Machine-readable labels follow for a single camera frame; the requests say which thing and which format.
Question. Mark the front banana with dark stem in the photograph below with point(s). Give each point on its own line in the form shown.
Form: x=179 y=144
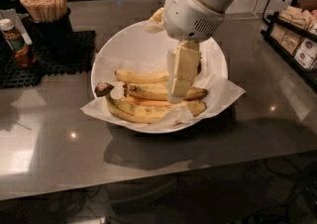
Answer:
x=144 y=114

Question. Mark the black rubber mesh mat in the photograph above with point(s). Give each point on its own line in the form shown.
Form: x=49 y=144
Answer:
x=11 y=76

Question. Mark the black cup holder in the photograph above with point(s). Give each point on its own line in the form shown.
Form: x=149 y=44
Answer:
x=58 y=37

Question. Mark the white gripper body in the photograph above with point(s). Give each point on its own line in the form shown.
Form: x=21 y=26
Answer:
x=188 y=16

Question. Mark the white bowl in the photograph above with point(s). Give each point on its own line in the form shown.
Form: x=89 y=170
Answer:
x=132 y=46

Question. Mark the white paper liner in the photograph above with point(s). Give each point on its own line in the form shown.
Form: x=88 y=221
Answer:
x=221 y=92

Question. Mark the yellow banana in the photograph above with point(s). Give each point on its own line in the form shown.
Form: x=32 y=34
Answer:
x=142 y=91

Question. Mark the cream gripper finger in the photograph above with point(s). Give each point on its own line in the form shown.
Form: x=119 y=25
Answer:
x=155 y=23
x=182 y=66

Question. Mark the brown sauce bottle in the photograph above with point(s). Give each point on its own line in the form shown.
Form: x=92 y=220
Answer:
x=21 y=51

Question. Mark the white flat utensil handle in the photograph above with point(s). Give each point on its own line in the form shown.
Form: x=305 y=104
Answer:
x=15 y=18

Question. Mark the orange-tinted banana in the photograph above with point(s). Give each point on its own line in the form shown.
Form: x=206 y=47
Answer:
x=146 y=102

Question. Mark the black wire condiment rack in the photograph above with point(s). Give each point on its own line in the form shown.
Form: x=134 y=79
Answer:
x=291 y=32

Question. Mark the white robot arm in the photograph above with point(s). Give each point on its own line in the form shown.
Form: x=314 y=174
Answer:
x=190 y=22

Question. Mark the wooden stir sticks bundle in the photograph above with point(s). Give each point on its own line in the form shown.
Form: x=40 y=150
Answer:
x=45 y=11

